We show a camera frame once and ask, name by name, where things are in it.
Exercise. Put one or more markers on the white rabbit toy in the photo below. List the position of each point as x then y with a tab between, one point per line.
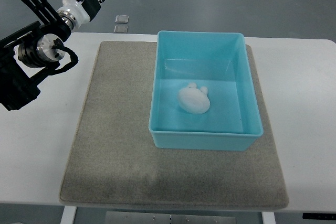
194	100

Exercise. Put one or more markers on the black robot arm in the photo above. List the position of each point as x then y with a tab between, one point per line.
33	53

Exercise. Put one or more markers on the black table control panel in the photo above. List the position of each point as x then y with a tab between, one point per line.
319	216

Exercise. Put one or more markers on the white left table leg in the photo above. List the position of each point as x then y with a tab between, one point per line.
68	215

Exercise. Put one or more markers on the upper floor outlet plate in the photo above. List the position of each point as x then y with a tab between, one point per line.
122	19

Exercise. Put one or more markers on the white right table leg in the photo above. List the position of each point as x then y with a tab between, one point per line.
268	218

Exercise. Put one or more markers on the white table leg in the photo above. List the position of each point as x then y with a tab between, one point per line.
68	215
268	218

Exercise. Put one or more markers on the blue plastic box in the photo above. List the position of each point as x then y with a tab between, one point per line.
220	62

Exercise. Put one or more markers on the floor outlet plate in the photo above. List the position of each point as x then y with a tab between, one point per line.
122	19
121	29

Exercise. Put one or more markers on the grey felt mat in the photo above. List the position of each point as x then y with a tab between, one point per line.
113	161

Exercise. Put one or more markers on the lower floor outlet plate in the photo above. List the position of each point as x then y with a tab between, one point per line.
121	29

